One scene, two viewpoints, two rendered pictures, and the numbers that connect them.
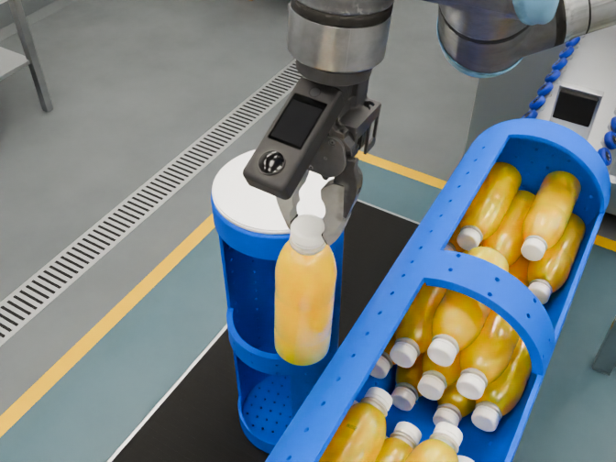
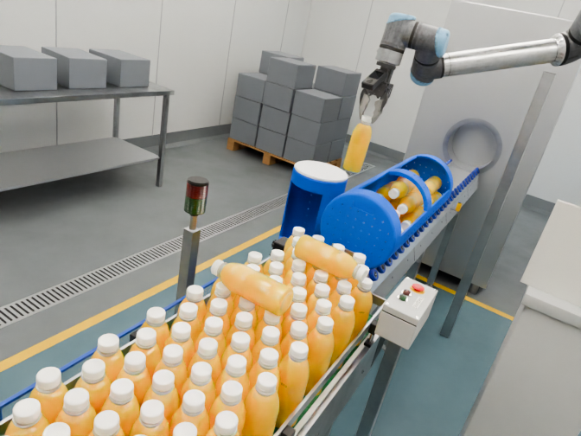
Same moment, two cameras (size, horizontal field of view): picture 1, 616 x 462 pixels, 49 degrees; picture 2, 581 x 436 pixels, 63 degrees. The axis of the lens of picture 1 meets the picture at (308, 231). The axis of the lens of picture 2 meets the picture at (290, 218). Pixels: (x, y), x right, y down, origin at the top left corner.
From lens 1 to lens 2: 1.27 m
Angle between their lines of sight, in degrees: 20
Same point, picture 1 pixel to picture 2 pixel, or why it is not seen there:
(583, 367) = (435, 332)
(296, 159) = (376, 80)
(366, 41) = (398, 56)
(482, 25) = (425, 56)
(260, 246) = (314, 185)
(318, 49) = (386, 55)
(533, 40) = (436, 71)
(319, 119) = (382, 74)
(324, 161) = (379, 91)
